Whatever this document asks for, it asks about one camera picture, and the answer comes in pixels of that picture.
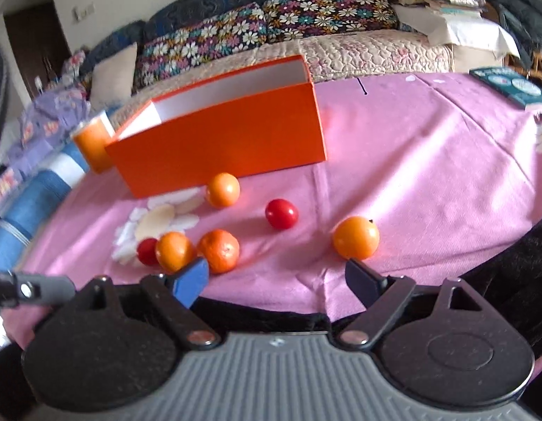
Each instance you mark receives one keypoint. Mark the blue striped bedding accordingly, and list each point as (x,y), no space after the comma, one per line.
(38,200)

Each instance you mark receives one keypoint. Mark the small orange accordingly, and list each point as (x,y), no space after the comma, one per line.
(223,190)
(356,238)
(221,250)
(174,251)

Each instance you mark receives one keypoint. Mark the black velvet cloth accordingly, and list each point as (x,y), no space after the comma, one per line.
(511,281)

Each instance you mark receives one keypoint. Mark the beige pillow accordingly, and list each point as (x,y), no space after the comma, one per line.
(113,78)

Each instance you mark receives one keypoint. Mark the teal book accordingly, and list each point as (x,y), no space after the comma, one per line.
(510,84)

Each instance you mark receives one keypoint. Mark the beige quilted bedspread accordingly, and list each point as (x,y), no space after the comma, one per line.
(328,57)

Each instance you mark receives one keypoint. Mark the purple floral sheet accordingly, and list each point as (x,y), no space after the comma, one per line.
(44,126)

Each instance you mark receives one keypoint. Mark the orange white cup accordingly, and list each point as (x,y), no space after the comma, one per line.
(92,137)

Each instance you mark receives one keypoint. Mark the dark floral blanket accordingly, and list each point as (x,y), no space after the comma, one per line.
(252,26)

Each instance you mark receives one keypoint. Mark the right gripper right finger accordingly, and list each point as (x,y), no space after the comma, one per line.
(384,298)

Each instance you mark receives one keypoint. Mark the orange cardboard box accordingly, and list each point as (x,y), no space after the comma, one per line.
(254,120)

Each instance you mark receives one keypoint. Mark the pink flower tablecloth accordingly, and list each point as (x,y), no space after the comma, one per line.
(448,170)

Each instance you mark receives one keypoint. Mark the red cherry tomato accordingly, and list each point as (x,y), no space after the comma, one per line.
(147,252)
(281,214)

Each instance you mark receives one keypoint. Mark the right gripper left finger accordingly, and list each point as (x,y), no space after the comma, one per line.
(171,297)

